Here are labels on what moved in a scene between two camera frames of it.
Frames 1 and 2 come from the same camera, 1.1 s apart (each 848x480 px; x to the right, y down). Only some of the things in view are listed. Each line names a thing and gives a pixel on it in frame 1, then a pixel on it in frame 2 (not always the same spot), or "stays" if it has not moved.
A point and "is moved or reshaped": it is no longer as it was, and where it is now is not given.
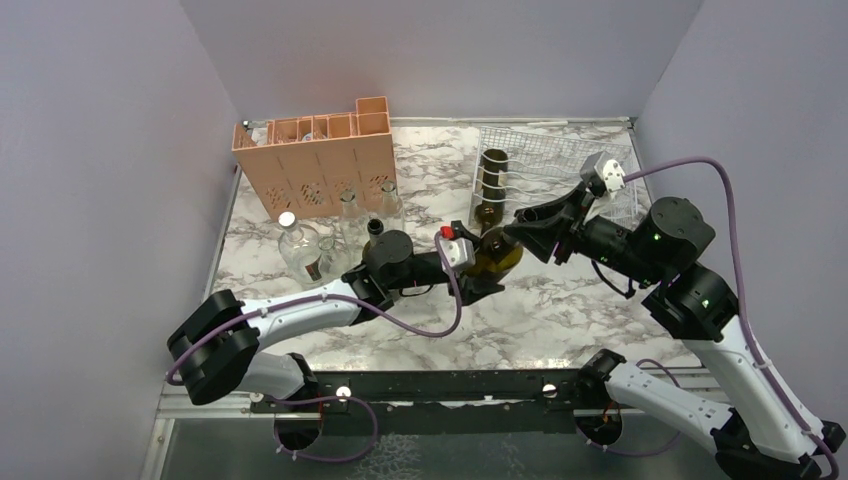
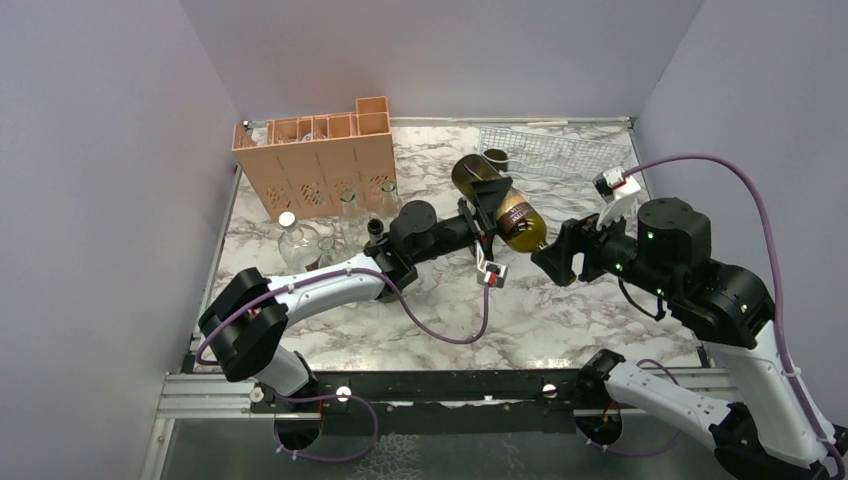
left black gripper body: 457,228 to 480,226
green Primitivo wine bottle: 374,227 stays
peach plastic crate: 299,167 stays
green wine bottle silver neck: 494,254 is moved or reshaped
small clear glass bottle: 332,264 stays
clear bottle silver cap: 299,246 stays
